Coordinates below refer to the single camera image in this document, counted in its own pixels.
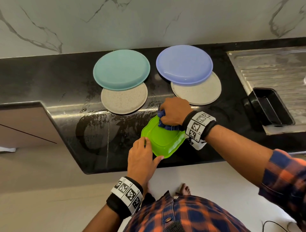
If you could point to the white paper sheet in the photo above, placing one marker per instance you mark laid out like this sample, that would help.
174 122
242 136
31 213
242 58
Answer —
7 149

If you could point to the person's right foot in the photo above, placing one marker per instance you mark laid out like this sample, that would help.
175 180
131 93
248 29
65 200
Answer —
183 189

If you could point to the brown lower drawer unit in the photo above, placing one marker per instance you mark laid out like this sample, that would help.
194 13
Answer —
24 126

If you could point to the blue orange plaid shirt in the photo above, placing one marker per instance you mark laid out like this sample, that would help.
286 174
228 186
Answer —
191 215

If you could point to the person's left hand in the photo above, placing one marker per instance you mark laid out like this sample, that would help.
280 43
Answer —
142 165

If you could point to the speckled white plate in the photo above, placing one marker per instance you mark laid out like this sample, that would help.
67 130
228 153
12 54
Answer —
201 93
124 100

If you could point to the person's right forearm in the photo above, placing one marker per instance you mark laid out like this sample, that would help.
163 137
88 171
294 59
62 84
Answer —
239 153

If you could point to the blue striped cloth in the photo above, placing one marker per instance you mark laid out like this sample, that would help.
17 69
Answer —
165 126

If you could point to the person's right hand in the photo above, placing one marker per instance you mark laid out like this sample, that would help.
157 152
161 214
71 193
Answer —
176 111

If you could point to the black plastic tray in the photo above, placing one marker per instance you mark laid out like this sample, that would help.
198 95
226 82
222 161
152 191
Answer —
270 107

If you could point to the teal plate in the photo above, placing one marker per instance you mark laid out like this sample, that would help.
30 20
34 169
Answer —
121 69

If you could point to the green plate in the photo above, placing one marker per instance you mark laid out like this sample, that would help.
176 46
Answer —
165 141

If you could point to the person's left forearm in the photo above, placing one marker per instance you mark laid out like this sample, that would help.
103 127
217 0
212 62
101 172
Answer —
103 221

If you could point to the steel sink drainboard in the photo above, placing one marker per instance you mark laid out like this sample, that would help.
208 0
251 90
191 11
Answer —
267 67

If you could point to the right wrist marker band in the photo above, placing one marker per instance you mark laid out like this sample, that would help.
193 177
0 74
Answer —
201 125

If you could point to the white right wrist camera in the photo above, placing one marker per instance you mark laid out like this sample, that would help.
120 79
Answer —
197 143

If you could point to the lavender plate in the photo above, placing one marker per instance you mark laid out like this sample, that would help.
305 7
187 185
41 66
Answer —
184 64

